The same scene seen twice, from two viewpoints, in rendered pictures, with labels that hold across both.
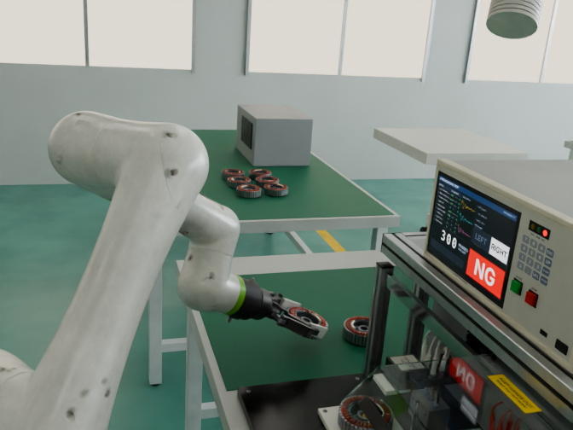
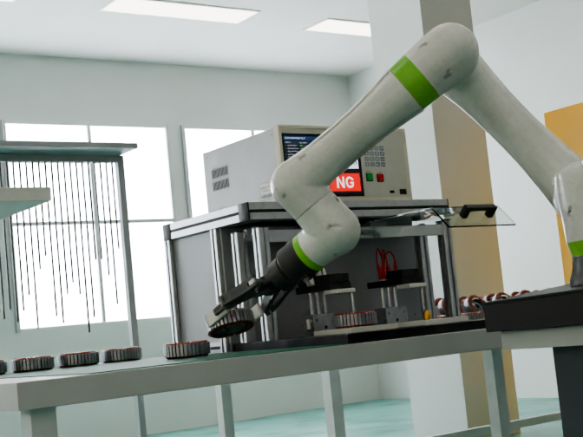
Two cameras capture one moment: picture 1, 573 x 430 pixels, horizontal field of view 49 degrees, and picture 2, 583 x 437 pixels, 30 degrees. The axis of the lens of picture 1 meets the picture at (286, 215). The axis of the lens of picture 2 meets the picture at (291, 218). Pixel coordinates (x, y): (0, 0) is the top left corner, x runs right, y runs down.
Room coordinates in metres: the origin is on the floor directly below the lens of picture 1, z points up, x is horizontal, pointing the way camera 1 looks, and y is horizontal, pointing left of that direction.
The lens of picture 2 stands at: (2.02, 2.36, 0.80)
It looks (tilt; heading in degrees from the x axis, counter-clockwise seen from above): 6 degrees up; 252
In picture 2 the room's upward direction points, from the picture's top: 6 degrees counter-clockwise
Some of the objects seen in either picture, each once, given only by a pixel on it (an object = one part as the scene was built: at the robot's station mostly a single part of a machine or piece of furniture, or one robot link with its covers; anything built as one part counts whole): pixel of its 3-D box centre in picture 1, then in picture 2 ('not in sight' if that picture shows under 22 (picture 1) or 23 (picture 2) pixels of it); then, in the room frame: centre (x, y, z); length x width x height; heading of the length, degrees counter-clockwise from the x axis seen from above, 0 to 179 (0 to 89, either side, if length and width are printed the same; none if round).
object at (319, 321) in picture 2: not in sight; (320, 324); (1.11, -0.33, 0.80); 0.07 x 0.05 x 0.06; 18
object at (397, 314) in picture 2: not in sight; (390, 316); (0.88, -0.40, 0.80); 0.07 x 0.05 x 0.06; 18
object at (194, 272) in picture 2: not in sight; (198, 294); (1.38, -0.51, 0.91); 0.28 x 0.03 x 0.32; 108
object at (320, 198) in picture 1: (229, 228); not in sight; (3.27, 0.31, 0.38); 1.85 x 1.10 x 0.75; 18
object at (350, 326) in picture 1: (363, 330); (186, 349); (1.49, -0.23, 0.77); 0.11 x 0.11 x 0.04
